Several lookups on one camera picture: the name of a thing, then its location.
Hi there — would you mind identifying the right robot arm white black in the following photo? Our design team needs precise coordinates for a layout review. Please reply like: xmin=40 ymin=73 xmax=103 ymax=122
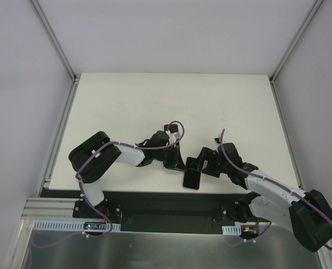
xmin=184 ymin=143 xmax=332 ymax=252

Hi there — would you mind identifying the front aluminium rail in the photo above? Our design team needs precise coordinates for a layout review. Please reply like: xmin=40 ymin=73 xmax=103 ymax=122
xmin=22 ymin=197 xmax=82 ymax=219

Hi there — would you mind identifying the aluminium frame post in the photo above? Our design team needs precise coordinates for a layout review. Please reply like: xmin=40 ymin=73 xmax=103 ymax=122
xmin=28 ymin=0 xmax=78 ymax=82
xmin=269 ymin=0 xmax=326 ymax=85

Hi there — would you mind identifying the left aluminium frame post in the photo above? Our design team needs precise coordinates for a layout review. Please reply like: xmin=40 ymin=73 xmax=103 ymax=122
xmin=28 ymin=0 xmax=78 ymax=82

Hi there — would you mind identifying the left white cable duct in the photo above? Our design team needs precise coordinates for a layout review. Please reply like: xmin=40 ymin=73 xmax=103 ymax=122
xmin=34 ymin=220 xmax=121 ymax=233

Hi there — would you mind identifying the white cable duct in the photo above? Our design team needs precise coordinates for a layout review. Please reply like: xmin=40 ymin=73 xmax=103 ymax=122
xmin=34 ymin=220 xmax=121 ymax=233
xmin=222 ymin=225 xmax=242 ymax=236

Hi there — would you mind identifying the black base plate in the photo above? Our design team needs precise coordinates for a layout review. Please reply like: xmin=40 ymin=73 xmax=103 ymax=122
xmin=41 ymin=189 xmax=266 ymax=234

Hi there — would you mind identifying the phone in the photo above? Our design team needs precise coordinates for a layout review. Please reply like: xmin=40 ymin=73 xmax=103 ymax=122
xmin=163 ymin=123 xmax=179 ymax=135

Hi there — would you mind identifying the right white cable duct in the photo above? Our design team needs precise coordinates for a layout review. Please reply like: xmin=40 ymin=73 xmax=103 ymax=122
xmin=222 ymin=225 xmax=242 ymax=236

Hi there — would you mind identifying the right aluminium frame post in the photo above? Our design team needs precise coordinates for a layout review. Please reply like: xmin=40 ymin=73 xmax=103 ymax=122
xmin=269 ymin=0 xmax=326 ymax=85

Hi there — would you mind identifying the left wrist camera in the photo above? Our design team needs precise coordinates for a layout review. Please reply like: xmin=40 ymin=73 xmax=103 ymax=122
xmin=166 ymin=131 xmax=181 ymax=144

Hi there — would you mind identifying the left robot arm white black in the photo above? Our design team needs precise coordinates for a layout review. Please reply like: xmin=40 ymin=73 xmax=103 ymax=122
xmin=68 ymin=131 xmax=186 ymax=218

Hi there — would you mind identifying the purple smartphone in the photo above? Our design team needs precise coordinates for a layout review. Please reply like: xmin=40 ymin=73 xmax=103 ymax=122
xmin=182 ymin=169 xmax=202 ymax=190

